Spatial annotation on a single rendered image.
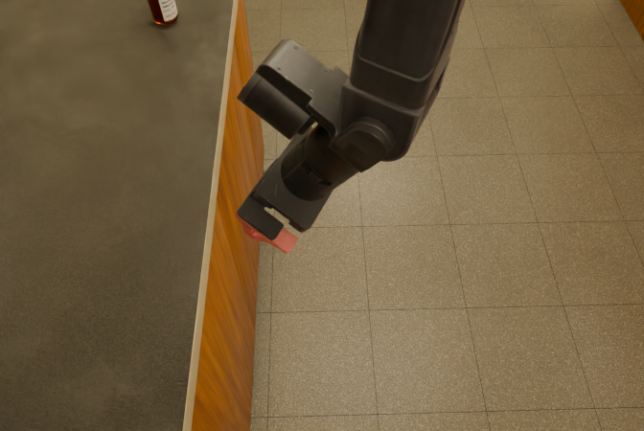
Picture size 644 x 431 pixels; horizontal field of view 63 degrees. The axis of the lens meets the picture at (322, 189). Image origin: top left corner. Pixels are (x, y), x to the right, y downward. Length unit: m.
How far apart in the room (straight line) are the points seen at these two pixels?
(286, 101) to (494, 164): 1.68
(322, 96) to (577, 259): 1.60
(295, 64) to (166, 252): 0.38
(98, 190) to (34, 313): 0.19
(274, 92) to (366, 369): 1.27
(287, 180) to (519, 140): 1.73
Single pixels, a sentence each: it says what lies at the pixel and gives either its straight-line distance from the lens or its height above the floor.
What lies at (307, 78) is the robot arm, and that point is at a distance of 0.43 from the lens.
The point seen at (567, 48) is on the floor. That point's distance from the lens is 2.67.
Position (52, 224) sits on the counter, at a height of 0.94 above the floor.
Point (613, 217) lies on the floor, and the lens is 2.10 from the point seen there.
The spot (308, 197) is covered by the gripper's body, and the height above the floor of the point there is 1.13.
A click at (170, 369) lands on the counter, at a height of 0.94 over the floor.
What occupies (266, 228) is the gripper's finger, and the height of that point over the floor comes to 1.11.
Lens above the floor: 1.55
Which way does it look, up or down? 55 degrees down
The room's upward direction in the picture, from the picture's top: straight up
